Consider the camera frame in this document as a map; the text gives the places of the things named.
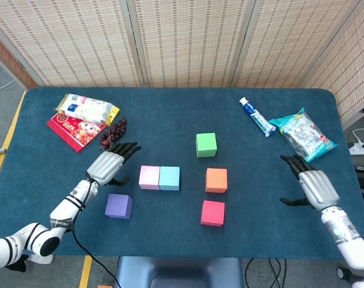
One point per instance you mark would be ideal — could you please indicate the woven bamboo screen panel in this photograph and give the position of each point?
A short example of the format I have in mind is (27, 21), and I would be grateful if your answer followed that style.
(289, 45)
(349, 75)
(64, 45)
(190, 45)

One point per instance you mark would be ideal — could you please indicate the red cartoon calendar booklet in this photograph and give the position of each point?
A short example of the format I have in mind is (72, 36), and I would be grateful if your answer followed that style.
(76, 132)

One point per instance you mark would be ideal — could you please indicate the light blue foam cube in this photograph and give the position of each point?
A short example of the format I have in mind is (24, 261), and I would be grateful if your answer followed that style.
(169, 178)

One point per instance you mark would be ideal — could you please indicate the red foam cube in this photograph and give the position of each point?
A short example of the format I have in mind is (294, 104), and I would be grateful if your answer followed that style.
(212, 213)

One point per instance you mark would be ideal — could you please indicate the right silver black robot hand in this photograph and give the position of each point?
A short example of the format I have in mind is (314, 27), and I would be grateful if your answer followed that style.
(318, 187)

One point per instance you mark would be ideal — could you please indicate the pink foam cube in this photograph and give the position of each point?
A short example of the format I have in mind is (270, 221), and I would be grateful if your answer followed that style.
(149, 177)

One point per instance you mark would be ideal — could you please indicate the orange floor object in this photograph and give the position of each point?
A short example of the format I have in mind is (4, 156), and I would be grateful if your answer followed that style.
(105, 286)

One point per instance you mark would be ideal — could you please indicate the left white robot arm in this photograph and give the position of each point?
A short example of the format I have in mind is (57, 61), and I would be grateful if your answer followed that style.
(64, 208)

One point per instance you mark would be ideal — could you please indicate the white power strip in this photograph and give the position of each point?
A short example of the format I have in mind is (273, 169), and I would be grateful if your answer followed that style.
(360, 149)

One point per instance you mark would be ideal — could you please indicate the white yellow snack bag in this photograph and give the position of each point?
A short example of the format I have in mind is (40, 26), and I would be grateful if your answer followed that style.
(85, 108)

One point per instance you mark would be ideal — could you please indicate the teal fabric table cover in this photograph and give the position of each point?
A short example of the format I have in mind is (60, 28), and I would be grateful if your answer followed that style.
(175, 108)

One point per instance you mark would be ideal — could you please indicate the purple foam cube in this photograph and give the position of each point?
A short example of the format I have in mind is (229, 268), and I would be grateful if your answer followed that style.
(118, 206)

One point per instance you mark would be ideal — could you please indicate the white blue toothpaste tube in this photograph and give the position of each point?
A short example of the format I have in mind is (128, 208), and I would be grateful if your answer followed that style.
(256, 117)

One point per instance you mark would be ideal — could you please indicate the teal snack bag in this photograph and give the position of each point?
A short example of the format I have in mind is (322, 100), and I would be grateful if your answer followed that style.
(304, 135)

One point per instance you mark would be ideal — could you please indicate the orange foam cube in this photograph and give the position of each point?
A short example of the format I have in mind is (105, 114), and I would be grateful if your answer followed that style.
(216, 180)

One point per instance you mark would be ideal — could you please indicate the black stand foot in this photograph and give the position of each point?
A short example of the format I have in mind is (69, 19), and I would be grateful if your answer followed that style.
(343, 273)

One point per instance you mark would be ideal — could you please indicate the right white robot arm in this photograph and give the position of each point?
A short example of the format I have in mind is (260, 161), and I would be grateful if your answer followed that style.
(346, 231)

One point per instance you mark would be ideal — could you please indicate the dark red grape bunch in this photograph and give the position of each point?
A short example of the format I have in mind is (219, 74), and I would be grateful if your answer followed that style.
(115, 130)

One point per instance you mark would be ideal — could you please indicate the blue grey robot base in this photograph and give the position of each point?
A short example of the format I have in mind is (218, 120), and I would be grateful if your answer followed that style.
(181, 270)

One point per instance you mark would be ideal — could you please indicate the green foam cube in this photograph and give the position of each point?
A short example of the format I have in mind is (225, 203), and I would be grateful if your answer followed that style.
(206, 144)

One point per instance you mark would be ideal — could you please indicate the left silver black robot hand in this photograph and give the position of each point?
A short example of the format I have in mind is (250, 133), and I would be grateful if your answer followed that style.
(106, 166)

